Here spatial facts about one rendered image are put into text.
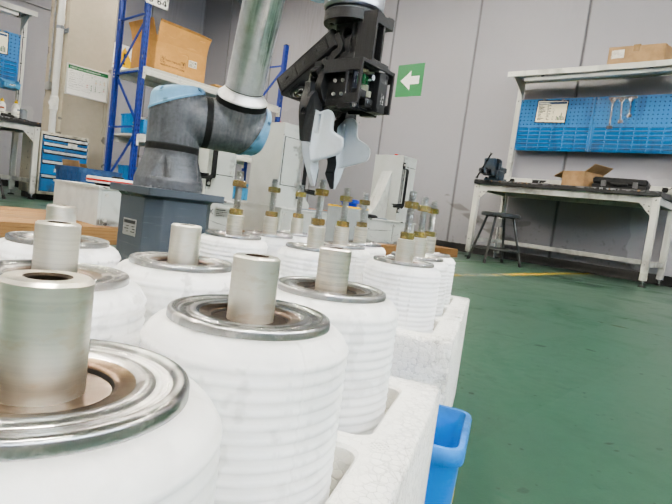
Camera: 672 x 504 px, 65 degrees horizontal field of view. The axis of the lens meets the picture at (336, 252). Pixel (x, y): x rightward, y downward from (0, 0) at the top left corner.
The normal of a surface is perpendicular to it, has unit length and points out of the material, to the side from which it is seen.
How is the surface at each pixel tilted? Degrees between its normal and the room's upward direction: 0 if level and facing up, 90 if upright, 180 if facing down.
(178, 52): 88
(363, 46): 90
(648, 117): 90
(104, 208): 90
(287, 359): 57
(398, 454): 0
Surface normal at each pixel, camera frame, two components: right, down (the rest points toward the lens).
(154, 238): 0.04, 0.09
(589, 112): -0.67, -0.03
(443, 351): -0.29, 0.04
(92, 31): 0.73, 0.15
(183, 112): 0.42, 0.09
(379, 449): 0.13, -0.99
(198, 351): -0.15, -0.49
